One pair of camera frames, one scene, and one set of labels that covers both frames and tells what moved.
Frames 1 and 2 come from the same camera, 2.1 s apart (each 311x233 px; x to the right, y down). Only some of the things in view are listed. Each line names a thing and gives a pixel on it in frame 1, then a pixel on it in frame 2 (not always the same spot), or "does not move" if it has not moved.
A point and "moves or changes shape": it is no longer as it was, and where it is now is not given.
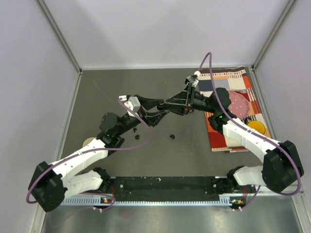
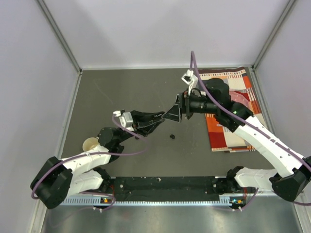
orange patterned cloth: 244,105 does not move
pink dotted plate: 239,106 does not move
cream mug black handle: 87,141 does not move
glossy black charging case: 163,106 moves or changes shape
